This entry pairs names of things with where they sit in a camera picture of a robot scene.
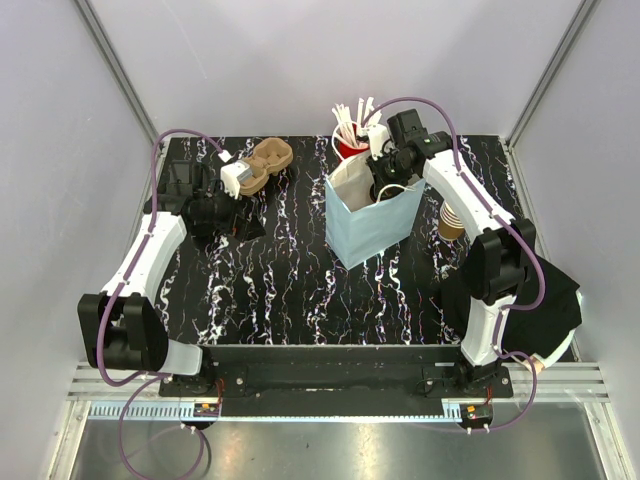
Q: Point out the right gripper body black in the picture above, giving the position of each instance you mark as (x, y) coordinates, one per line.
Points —
(388, 169)

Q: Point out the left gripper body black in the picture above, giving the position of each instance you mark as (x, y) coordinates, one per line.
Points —
(235, 204)

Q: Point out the light blue paper bag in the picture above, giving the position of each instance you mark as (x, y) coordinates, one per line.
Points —
(361, 224)

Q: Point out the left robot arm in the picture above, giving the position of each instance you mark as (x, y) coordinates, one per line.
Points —
(120, 327)

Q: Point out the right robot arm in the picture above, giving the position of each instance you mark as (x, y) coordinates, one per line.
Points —
(501, 257)

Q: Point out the red straw cup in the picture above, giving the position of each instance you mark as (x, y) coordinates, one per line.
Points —
(343, 149)

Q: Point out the stack of cardboard cup carriers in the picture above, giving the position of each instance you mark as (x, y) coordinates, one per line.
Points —
(268, 158)

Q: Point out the stack of paper cups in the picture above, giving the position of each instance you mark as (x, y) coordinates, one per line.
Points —
(450, 227)

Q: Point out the black cloth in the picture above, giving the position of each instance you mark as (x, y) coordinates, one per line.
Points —
(538, 332)

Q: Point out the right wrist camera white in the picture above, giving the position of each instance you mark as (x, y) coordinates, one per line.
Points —
(376, 135)

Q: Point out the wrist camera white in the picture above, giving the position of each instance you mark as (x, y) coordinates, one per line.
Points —
(233, 174)
(376, 135)

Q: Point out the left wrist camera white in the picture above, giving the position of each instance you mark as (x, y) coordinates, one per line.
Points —
(233, 174)

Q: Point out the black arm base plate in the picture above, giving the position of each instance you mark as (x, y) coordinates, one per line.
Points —
(383, 384)

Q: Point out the aluminium rail front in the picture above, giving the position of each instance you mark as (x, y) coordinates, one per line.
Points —
(573, 384)

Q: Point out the aluminium frame post left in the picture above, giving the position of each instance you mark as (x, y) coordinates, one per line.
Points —
(114, 64)

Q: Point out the aluminium frame post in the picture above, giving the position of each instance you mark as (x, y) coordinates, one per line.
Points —
(114, 64)
(577, 24)

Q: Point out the aluminium frame post right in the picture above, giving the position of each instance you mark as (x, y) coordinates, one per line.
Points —
(577, 24)

